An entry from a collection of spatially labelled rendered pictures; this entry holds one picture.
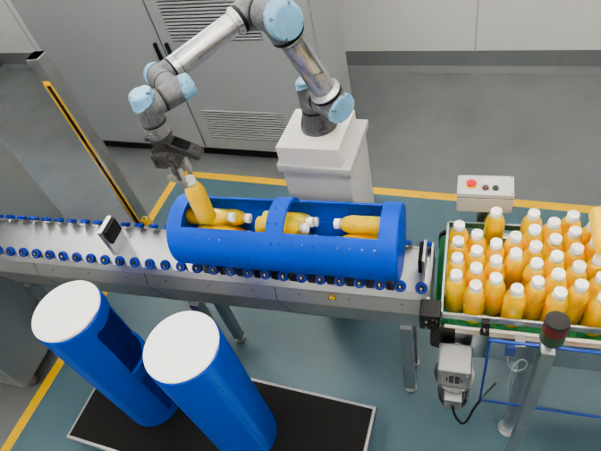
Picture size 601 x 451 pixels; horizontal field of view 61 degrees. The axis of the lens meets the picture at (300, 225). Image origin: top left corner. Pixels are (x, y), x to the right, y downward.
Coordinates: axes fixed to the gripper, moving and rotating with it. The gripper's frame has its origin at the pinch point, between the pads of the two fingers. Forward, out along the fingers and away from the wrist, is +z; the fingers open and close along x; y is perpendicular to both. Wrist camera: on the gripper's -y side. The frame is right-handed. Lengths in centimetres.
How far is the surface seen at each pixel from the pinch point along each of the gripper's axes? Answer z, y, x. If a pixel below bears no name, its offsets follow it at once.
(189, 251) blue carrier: 32.1, 10.6, 6.1
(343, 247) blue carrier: 27, -50, 4
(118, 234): 44, 57, -8
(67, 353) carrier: 50, 55, 46
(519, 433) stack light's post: 101, -112, 31
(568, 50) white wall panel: 131, -158, -275
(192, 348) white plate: 41, -1, 41
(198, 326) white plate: 41, 0, 32
